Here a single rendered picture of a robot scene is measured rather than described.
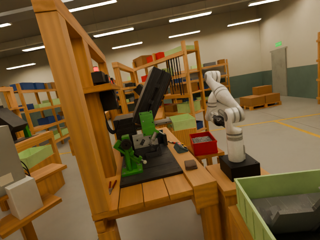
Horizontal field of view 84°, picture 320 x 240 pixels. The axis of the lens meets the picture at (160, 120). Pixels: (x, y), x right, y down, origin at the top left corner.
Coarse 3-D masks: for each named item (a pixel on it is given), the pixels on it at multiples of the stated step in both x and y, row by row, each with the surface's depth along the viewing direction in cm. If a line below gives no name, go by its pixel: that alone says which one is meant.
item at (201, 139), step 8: (192, 136) 186; (200, 136) 185; (208, 136) 183; (192, 144) 159; (200, 144) 156; (208, 144) 156; (216, 144) 155; (200, 152) 158; (208, 152) 157; (216, 152) 157
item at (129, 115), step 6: (126, 114) 182; (132, 114) 174; (114, 120) 155; (120, 120) 156; (126, 120) 157; (114, 126) 156; (120, 126) 156; (126, 126) 157; (132, 126) 158; (120, 132) 157; (126, 132) 158; (132, 132) 159; (120, 138) 158; (132, 144) 161
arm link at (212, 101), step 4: (216, 72) 131; (216, 80) 132; (212, 92) 137; (212, 96) 136; (208, 100) 139; (212, 100) 137; (216, 100) 138; (208, 104) 140; (212, 104) 137; (216, 104) 139
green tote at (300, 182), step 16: (256, 176) 86; (272, 176) 85; (288, 176) 84; (304, 176) 84; (240, 192) 81; (256, 192) 87; (272, 192) 87; (288, 192) 86; (304, 192) 85; (240, 208) 85; (256, 224) 67
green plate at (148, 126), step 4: (140, 112) 153; (144, 112) 153; (148, 112) 154; (140, 116) 153; (144, 116) 153; (148, 116) 153; (152, 116) 154; (140, 120) 152; (144, 120) 153; (148, 120) 153; (152, 120) 153; (144, 124) 152; (148, 124) 153; (152, 124) 153; (144, 128) 152; (148, 128) 152; (152, 128) 153; (144, 132) 152; (148, 132) 152; (152, 132) 153
